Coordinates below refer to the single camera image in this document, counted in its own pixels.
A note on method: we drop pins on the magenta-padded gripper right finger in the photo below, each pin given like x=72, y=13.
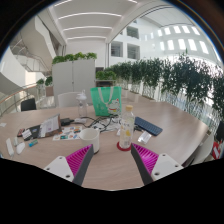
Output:
x=148, y=161

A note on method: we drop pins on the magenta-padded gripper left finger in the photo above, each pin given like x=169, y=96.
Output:
x=78, y=163

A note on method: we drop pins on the clear lemon water bottle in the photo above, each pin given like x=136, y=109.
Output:
x=126, y=130

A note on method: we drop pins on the small clear plastic packet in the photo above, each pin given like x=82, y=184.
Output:
x=144, y=137

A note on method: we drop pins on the white cup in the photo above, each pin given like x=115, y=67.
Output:
x=89, y=138

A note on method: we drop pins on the flat round red coaster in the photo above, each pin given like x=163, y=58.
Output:
x=122, y=149

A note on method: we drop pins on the colourful sticker sheet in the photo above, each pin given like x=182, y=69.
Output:
x=66, y=134

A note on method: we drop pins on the dark blue keyboard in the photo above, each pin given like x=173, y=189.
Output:
x=148, y=125

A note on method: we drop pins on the white power adapter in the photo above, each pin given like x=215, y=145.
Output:
x=81, y=120

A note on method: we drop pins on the black power adapter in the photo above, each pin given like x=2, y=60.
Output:
x=66, y=121

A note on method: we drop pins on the open printed magazine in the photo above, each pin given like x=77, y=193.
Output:
x=50, y=126

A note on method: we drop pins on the teal marker pen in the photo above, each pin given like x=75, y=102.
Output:
x=33, y=143

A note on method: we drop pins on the black notebook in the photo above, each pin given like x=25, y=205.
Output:
x=35, y=128

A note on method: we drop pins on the clear white-capped sports bottle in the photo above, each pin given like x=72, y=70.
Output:
x=82, y=105

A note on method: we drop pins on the white card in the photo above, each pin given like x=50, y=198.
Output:
x=26, y=134

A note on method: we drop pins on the dark smartphone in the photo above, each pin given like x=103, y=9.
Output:
x=20, y=132

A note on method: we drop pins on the small white charger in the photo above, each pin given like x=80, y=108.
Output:
x=15, y=141

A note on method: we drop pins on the green tote bag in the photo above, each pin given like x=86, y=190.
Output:
x=106, y=100

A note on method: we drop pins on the white power strip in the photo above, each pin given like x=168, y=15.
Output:
x=10, y=147

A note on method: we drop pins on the black chair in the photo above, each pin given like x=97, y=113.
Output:
x=28, y=104

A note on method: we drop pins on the white cabinet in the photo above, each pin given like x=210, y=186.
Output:
x=73, y=80

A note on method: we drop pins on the planter box with plants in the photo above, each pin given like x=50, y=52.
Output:
x=46, y=86

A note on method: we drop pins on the row of green hedge plants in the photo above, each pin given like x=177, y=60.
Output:
x=180, y=83

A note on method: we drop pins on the white paper slip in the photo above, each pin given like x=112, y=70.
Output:
x=2, y=125

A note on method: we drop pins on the green plants on cabinet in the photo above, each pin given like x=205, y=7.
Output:
x=73, y=57

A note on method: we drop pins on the ceiling strip lights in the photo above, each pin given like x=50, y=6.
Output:
x=90, y=15

